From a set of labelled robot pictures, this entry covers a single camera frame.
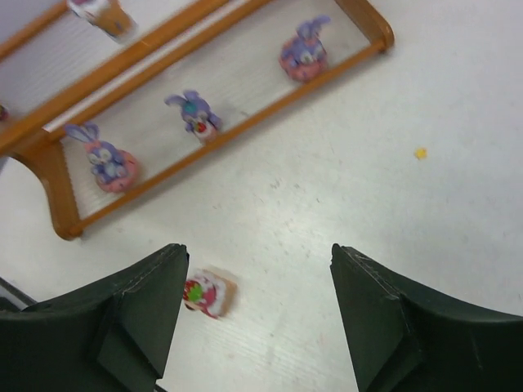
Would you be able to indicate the small purple bunny toy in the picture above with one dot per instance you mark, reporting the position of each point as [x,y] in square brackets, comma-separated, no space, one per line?
[197,114]

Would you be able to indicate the blue cupcake toy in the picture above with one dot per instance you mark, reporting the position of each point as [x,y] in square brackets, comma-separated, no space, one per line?
[106,15]

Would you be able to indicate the purple bunny sitting donut toy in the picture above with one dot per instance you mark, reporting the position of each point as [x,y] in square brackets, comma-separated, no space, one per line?
[115,170]

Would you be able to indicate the orange three-tier acrylic shelf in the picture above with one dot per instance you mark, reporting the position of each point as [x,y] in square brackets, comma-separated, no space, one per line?
[209,74]

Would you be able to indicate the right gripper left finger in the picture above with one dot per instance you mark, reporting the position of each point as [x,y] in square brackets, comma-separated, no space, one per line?
[114,334]

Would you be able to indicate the red strawberry cake toy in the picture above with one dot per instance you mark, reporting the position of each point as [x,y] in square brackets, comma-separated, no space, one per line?
[211,291]

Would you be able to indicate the tiny yellow star piece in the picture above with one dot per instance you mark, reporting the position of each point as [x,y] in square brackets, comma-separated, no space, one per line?
[420,153]

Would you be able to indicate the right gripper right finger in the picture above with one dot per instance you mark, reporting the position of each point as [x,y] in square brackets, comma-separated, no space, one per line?
[405,336]

